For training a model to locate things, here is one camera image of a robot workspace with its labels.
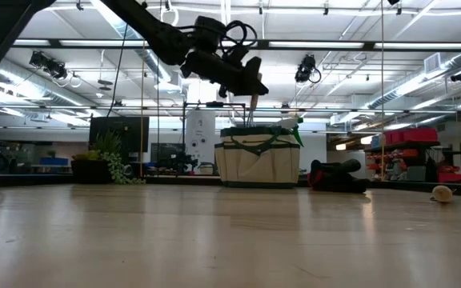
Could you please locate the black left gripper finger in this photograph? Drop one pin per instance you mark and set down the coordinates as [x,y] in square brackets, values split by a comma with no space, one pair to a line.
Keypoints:
[248,86]

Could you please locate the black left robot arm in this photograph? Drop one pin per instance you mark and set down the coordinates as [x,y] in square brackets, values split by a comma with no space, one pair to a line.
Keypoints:
[154,32]

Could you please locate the beige green gardening bag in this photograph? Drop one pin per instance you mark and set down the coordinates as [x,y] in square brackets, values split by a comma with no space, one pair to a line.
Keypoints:
[254,168]

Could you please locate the small dark monitor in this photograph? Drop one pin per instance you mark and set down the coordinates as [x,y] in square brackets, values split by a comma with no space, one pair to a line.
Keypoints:
[166,152]

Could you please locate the white bucket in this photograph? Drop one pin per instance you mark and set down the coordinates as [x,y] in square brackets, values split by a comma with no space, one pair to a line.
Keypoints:
[206,170]

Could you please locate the large black monitor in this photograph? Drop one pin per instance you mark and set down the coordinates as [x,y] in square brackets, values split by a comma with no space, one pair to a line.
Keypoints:
[134,132]

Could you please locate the potted plants black planter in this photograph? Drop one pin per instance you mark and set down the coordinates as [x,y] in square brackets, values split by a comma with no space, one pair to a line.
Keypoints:
[90,172]

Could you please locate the black double ceiling fixture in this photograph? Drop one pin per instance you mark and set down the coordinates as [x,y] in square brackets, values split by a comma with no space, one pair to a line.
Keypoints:
[48,64]

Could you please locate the metal shelf red bins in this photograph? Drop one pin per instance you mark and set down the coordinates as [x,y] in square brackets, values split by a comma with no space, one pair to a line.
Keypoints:
[412,134]

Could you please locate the blue bin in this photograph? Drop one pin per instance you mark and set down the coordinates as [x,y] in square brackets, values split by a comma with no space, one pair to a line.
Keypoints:
[53,161]

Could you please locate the small black ceiling device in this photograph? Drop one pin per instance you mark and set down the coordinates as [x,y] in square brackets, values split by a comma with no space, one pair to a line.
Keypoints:
[459,76]

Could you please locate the red bin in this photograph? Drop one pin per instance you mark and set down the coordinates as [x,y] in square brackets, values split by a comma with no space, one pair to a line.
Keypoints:
[452,178]

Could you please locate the black metal gantry frame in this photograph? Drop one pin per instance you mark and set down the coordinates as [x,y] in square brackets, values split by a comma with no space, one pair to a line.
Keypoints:
[214,104]

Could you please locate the black aluminium rig frame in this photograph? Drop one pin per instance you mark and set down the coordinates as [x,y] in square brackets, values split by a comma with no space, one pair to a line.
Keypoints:
[182,181]

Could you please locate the silver ventilation duct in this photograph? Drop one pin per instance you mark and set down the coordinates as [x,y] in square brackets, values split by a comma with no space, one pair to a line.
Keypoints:
[14,79]
[394,96]

